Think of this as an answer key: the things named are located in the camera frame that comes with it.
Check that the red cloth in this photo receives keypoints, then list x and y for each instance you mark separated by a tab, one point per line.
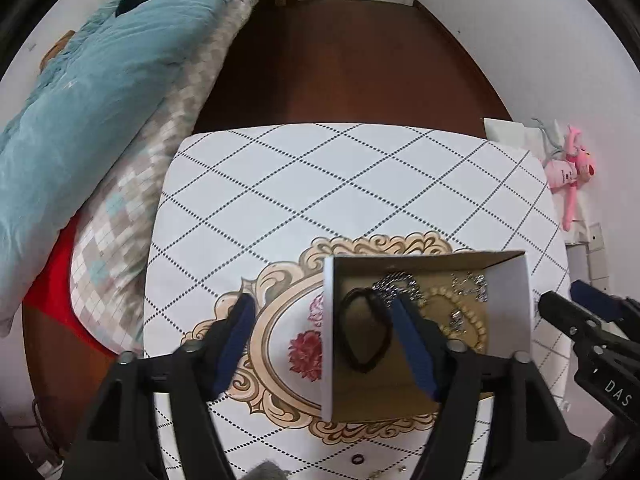
55	280

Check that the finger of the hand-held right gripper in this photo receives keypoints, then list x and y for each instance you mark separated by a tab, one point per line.
562	312
597	302

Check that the white diamond-patterned tablecloth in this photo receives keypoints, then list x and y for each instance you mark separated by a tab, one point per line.
310	195

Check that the teal quilt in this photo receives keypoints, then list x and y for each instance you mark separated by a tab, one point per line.
100	110

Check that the grey fuzzy object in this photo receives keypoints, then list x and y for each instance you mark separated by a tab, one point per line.
267	472

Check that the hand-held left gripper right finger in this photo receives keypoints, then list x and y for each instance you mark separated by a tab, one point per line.
415	355

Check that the checked bed sheet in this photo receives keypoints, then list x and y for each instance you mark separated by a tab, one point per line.
130	210

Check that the white paper bag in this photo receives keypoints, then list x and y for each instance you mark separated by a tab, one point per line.
510	135

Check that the white cardboard box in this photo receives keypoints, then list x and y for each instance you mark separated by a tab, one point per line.
505	310

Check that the pink plush toy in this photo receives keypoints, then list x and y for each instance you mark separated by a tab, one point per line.
570	172

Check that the small silver charm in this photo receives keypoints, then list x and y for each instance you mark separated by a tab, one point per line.
456	321

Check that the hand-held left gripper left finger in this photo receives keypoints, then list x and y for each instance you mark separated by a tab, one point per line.
232	347

